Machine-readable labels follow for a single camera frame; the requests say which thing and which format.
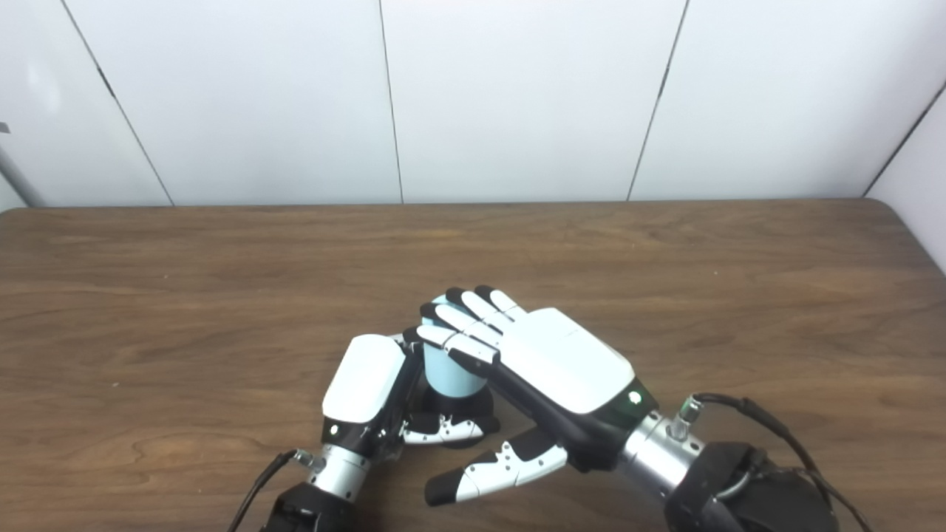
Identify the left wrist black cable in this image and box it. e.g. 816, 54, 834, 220
225, 449, 326, 532

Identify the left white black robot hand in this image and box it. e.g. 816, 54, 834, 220
321, 329, 500, 463

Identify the light-blue hose piece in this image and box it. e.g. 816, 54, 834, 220
421, 294, 489, 398

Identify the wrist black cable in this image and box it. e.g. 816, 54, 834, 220
225, 449, 326, 532
665, 393, 873, 532

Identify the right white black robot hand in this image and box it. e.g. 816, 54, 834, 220
403, 285, 659, 507

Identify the black funnel-shaped nozzle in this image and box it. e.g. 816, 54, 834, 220
405, 384, 497, 449

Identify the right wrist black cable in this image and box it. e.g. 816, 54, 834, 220
665, 393, 873, 532

